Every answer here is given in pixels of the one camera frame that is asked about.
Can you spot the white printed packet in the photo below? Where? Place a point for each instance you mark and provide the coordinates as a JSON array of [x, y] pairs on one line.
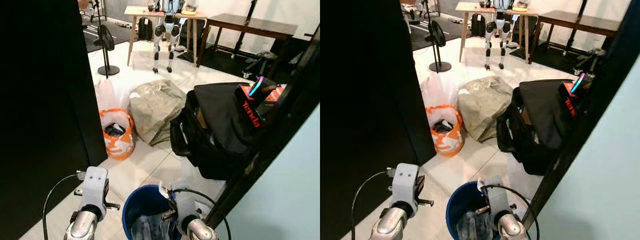
[[470, 227], [147, 227]]

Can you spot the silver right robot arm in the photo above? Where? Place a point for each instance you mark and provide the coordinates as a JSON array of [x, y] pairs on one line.
[[510, 229], [200, 231]]

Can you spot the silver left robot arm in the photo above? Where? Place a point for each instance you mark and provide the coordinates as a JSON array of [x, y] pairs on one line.
[[82, 227], [387, 225]]

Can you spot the blue round waste bin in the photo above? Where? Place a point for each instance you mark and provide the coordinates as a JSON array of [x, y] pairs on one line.
[[462, 195], [140, 200]]

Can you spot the orange white shopping bag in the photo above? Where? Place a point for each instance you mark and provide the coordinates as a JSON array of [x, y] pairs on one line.
[[447, 145], [120, 147]]

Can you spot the black bundled item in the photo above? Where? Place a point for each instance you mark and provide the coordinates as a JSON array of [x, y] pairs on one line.
[[442, 126], [115, 130]]

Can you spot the translucent white plastic bag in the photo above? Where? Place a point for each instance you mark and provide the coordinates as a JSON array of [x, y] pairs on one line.
[[437, 97], [112, 100]]

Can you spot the large black fabric bag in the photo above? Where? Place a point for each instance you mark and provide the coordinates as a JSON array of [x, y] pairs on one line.
[[215, 125], [540, 120]]

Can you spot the grey beige woven sack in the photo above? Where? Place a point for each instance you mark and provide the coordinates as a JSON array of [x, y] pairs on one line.
[[157, 110], [482, 105]]

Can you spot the black cabinet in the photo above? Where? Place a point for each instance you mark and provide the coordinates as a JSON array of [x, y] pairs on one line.
[[360, 100], [40, 100]]

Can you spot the black orange router box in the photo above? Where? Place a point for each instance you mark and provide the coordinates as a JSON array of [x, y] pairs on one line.
[[252, 112], [570, 105]]

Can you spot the black standing fan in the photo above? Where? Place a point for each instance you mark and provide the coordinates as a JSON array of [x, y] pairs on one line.
[[106, 37], [437, 34]]

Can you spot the black floor mat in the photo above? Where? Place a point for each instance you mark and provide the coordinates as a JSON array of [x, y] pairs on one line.
[[220, 62], [120, 32], [550, 60], [452, 27]]

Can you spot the black backpack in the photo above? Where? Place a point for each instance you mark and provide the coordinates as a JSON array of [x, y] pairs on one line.
[[479, 25], [145, 29]]

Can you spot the light wooden table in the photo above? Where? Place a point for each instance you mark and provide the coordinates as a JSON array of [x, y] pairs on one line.
[[467, 6], [140, 11]]

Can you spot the white black humanoid robot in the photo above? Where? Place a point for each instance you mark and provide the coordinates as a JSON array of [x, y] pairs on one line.
[[500, 5], [169, 7]]

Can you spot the dark wooden table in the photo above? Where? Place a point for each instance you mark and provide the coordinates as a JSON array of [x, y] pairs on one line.
[[250, 25], [575, 21]]

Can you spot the black pole stand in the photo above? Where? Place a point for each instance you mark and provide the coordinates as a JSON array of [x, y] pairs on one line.
[[580, 15], [250, 15]]

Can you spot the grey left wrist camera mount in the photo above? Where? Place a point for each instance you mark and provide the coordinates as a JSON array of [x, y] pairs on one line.
[[405, 184], [95, 187]]

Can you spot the black door frame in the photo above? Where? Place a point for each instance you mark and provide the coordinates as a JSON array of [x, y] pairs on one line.
[[600, 85], [290, 120]]

